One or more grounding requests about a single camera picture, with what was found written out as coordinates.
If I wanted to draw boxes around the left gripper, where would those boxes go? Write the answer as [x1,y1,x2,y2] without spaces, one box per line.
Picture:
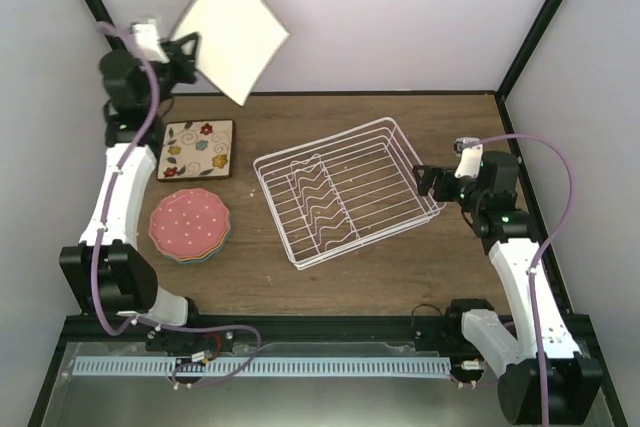
[140,32,197,113]

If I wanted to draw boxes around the cream square plate black rim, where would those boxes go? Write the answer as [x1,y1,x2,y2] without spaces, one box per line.
[171,0,290,106]

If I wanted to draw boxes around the pink polka dot plate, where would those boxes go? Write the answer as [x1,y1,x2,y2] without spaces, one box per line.
[148,188,231,256]

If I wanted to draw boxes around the yellow polka dot plate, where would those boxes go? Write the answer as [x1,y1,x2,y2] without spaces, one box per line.
[166,228,232,264]

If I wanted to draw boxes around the blue polka dot plate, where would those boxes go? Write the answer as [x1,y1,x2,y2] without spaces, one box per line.
[175,238,227,265]

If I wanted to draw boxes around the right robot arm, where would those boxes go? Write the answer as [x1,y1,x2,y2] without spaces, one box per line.
[412,146,603,426]

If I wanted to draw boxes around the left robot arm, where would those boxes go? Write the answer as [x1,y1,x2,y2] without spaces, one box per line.
[59,33,205,351]

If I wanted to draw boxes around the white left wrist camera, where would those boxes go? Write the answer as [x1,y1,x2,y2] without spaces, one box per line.
[129,18,169,64]

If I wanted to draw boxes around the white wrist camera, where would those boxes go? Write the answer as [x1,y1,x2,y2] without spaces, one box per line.
[454,137,483,179]
[129,18,169,64]

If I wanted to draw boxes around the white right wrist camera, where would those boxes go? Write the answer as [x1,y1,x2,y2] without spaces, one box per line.
[454,137,483,179]

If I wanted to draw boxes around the white wire dish rack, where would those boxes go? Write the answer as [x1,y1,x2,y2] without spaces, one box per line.
[253,117,444,270]

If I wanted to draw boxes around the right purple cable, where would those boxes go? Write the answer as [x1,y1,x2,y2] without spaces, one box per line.
[462,134,575,426]

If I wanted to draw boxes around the black front mounting rail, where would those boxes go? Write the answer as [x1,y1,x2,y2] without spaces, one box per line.
[60,315,475,355]

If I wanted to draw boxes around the black aluminium frame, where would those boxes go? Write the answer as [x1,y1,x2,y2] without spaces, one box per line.
[28,0,628,426]

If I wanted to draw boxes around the light blue slotted cable duct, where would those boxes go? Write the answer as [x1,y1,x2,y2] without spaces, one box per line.
[72,356,451,379]

